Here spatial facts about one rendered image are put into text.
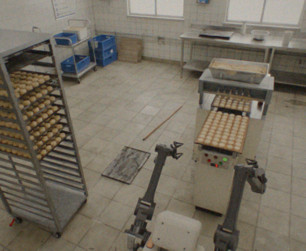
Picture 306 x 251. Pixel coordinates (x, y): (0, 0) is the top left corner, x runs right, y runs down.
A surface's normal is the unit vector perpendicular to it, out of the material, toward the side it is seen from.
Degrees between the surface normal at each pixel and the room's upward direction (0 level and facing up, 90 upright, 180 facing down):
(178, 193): 0
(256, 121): 90
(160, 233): 48
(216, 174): 90
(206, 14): 90
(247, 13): 90
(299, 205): 0
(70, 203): 0
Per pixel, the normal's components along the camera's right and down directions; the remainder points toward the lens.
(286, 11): -0.43, 0.51
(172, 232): -0.31, -0.18
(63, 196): -0.02, -0.83
